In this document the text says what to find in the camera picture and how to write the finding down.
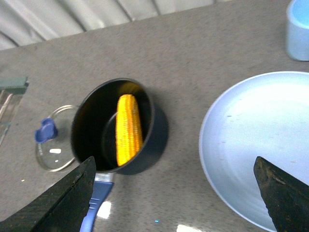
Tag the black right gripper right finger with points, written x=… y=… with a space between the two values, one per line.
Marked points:
x=286 y=198

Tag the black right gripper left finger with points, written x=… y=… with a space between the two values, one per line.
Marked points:
x=61 y=208

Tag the glass lid with blue knob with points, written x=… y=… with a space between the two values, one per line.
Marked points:
x=53 y=149

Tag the yellow corn cob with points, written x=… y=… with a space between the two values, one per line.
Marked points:
x=128 y=129

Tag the light blue plate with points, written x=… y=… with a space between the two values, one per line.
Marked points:
x=266 y=115

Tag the dark blue saucepan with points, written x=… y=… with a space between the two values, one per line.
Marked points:
x=93 y=134

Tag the light blue cup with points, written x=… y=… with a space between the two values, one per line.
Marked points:
x=297 y=30

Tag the grey curtain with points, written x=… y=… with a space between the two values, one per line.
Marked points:
x=24 y=22

